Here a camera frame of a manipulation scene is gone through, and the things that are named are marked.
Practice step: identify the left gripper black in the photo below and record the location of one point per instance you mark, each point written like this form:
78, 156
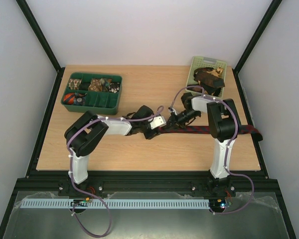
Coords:
151, 134

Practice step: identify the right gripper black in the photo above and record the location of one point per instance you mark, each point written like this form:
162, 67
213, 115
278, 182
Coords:
176, 120

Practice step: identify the red navy striped tie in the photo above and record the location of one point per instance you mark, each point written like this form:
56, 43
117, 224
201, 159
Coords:
216, 133

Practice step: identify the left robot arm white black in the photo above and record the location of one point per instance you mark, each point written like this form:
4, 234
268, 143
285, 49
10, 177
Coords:
83, 136

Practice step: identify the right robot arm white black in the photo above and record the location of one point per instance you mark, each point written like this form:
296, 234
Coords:
223, 122

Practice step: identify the pile of brown ties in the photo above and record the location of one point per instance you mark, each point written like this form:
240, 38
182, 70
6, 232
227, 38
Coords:
209, 80

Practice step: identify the rolled tie teal brown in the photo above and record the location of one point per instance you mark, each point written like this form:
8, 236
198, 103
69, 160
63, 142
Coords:
106, 84

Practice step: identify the rolled tie orange brown pattern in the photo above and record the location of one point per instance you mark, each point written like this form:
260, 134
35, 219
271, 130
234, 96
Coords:
95, 85

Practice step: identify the green compartment tray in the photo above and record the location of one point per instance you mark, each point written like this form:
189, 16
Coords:
101, 103

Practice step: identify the rolled tie grey patterned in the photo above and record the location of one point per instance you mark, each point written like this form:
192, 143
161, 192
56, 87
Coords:
79, 99

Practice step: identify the rolled tie red orange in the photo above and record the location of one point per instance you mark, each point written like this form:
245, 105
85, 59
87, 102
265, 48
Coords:
69, 99

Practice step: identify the rolled tie brown white pattern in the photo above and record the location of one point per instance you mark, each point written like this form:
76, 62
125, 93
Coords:
74, 84

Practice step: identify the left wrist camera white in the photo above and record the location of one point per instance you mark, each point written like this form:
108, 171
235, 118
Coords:
157, 121

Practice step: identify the black aluminium frame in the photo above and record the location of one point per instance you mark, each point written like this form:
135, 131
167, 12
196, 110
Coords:
149, 181

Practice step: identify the light blue cable duct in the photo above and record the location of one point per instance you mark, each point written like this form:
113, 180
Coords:
116, 204

